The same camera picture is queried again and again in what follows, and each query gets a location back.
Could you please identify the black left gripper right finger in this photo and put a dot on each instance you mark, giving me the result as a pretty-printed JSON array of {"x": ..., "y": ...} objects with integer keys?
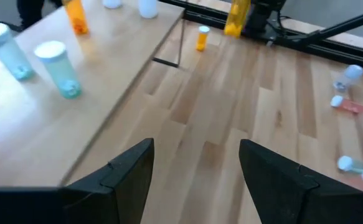
[{"x": 280, "y": 186}]

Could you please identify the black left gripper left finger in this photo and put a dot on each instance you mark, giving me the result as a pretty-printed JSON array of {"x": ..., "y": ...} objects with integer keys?
[{"x": 112, "y": 193}]

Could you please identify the green translucent medicine bottle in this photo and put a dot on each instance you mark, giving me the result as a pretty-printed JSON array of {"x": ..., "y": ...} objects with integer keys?
[
  {"x": 59, "y": 70},
  {"x": 352, "y": 165},
  {"x": 5, "y": 53}
]

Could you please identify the clear medicine bottle white cap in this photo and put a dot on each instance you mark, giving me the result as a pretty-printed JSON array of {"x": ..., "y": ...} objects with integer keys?
[{"x": 347, "y": 77}]

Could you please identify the orange medicine bottle white cap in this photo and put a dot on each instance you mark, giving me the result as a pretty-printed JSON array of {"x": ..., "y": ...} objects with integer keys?
[
  {"x": 237, "y": 17},
  {"x": 202, "y": 39},
  {"x": 75, "y": 15}
]

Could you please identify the clear white pill bottles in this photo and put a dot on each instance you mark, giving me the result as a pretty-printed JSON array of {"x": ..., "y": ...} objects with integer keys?
[{"x": 148, "y": 7}]

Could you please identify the clear white vial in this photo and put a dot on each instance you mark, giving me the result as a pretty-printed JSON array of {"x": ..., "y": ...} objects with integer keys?
[{"x": 112, "y": 3}]

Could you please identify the person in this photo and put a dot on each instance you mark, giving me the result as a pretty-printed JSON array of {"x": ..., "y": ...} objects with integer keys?
[{"x": 28, "y": 12}]

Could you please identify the wooden shelf black metal frame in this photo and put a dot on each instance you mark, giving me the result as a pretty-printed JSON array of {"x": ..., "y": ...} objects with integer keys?
[{"x": 75, "y": 118}]

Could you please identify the black aluminium mounting frame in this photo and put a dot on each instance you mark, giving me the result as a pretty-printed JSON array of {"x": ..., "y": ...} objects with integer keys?
[{"x": 324, "y": 49}]

